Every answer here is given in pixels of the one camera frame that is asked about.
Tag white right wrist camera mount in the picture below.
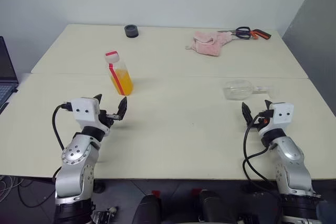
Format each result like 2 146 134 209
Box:
259 102 295 137

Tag black round cap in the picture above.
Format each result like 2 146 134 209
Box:
124 24 140 39

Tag dark rounded shape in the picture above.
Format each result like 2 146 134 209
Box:
198 190 238 224
131 194 164 224

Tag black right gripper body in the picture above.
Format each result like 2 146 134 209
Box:
251 110 274 132

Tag white floor cables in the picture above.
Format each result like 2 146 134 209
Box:
0 174 17 201

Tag black handled scissors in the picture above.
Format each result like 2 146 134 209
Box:
217 26 252 40

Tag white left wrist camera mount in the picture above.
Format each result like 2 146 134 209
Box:
71 98 111 136

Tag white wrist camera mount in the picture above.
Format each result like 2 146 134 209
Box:
71 98 111 136
259 102 295 137

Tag dark laptop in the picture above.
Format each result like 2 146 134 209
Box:
0 36 20 116

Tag black floor cable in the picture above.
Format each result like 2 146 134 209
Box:
17 178 56 208

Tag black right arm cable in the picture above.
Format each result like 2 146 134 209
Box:
242 115 282 205

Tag orange black hand tool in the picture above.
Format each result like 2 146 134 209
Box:
249 28 272 41

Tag orange juice bottle red-white cap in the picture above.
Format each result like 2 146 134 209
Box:
104 50 135 97

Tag pink cloth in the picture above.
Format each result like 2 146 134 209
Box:
184 30 235 58

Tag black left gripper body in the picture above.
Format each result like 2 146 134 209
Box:
97 109 120 128

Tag black table foot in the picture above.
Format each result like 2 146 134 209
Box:
93 181 106 193

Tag black device with white knob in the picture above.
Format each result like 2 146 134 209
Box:
91 206 119 224

